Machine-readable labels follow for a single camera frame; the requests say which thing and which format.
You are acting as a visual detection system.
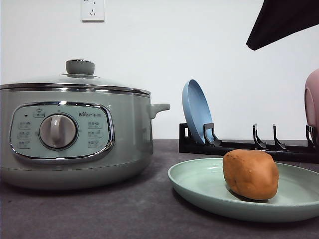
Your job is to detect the glass steamer lid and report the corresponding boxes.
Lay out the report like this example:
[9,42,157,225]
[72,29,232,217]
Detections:
[0,59,151,95]

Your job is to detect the brown potato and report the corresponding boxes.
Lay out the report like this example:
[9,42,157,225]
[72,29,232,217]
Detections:
[222,149,279,200]

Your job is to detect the left white wall socket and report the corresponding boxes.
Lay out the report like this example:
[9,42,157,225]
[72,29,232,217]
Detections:
[82,0,105,23]

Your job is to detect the green electric steamer pot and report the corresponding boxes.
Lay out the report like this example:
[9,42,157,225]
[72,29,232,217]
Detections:
[0,86,170,191]

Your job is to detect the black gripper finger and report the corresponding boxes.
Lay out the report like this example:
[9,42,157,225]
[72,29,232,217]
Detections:
[246,0,319,51]

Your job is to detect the blue plate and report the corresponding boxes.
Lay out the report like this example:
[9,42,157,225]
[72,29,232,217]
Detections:
[182,79,214,144]

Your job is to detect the black dish rack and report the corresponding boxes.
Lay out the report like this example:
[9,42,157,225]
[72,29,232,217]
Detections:
[179,123,319,163]

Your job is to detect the pink plate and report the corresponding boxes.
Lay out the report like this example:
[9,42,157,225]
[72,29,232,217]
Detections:
[304,68,319,147]

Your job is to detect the green plate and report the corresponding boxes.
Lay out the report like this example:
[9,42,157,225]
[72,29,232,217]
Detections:
[167,158,319,223]

